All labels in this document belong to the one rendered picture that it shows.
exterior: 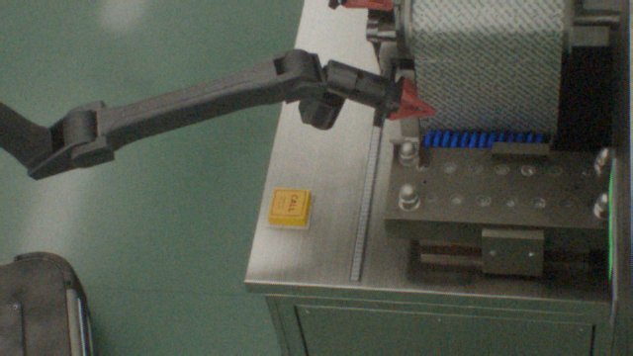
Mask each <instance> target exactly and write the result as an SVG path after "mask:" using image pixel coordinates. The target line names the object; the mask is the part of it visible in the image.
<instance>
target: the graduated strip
mask: <svg viewBox="0 0 633 356"><path fill-rule="evenodd" d="M384 117H385V113H384V114H383V116H382V120H383V123H382V124H381V127H380V128H377V127H374V126H373V130H372V137H371V142H370V149H369V155H368V162H367V167H366V174H365V180H364V187H363V192H362V199H361V205H360V212H359V218H358V224H357V229H356V236H355V242H354V254H353V261H352V268H351V273H350V280H349V281H350V282H361V280H362V273H363V268H364V261H365V254H366V247H367V241H368V234H369V227H370V221H371V216H372V209H373V202H374V195H375V189H376V182H377V176H378V169H379V163H380V149H381V142H382V136H383V130H384V123H385V118H384Z"/></svg>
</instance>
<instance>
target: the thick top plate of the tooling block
mask: <svg viewBox="0 0 633 356"><path fill-rule="evenodd" d="M400 149H401V146H400V145H394V148H393V155H392V162H391V168H390V176H389V183H388V190H387V196H386V204H385V210H384V217H383V219H384V226H385V234H386V238H389V239H409V240H429V241H448V242H468V243H482V228H483V226H492V227H512V228H533V229H544V230H545V231H544V246H545V247H566V248H584V249H604V250H609V221H602V220H600V219H598V218H597V217H596V216H595V215H594V213H593V208H594V206H595V202H596V201H597V199H598V197H599V195H601V194H603V193H609V184H610V174H601V173H599V172H597V171H596V170H595V169H594V162H595V159H596V157H597V156H598V152H583V151H556V150H549V161H532V160H505V159H492V148H472V147H444V146H419V147H418V151H417V154H418V156H419V161H418V163H417V164H416V165H415V166H401V165H400V163H399V150H400ZM406 184H410V185H411V186H412V187H413V188H414V189H415V192H416V193H417V194H418V197H419V206H418V208H417V209H416V210H414V211H411V212H406V211H404V210H402V209H401V208H400V206H399V193H400V192H401V188H402V187H403V186H404V185H406Z"/></svg>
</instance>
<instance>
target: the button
mask: <svg viewBox="0 0 633 356"><path fill-rule="evenodd" d="M311 197H312V195H311V192H310V190H301V189H278V188H275V189H274V192H273V195H272V200H271V205H270V210H269V214H268V220H269V223H270V224H281V225H301V226H305V225H306V224H307V218H308V214H309V208H310V203H311Z"/></svg>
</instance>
